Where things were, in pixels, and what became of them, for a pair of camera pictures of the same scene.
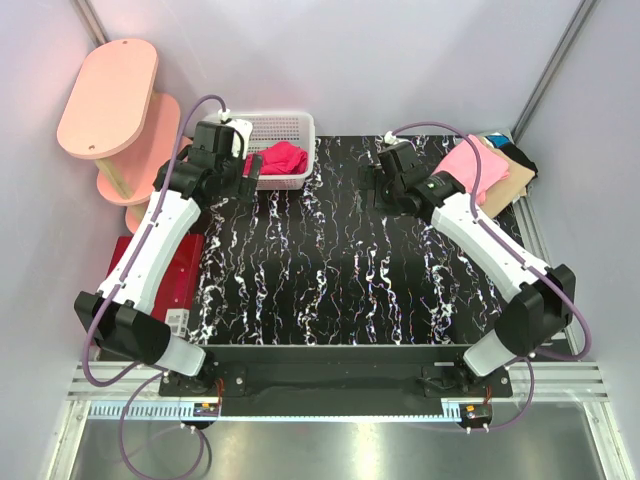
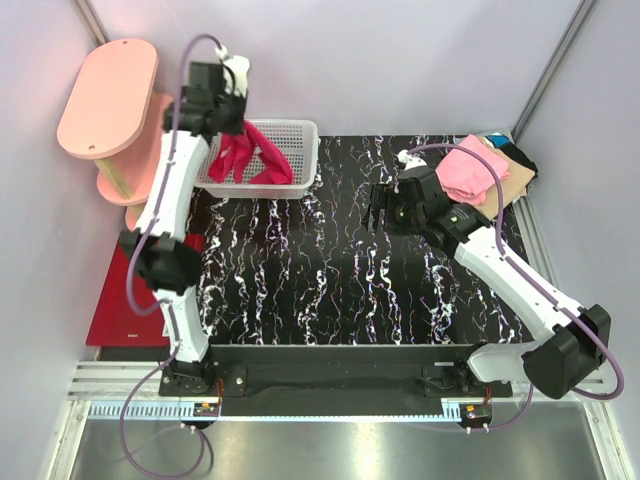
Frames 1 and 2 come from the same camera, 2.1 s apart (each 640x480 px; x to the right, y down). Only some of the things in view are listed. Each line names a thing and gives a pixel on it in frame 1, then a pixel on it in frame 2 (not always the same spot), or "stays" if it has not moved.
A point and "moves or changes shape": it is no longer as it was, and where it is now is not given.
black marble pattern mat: (318, 265) stays
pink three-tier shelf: (111, 114) stays
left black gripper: (247, 184) to (241, 102)
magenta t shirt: (283, 158) moves or changes shape
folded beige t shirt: (510, 189) stays
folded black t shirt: (515, 154) stays
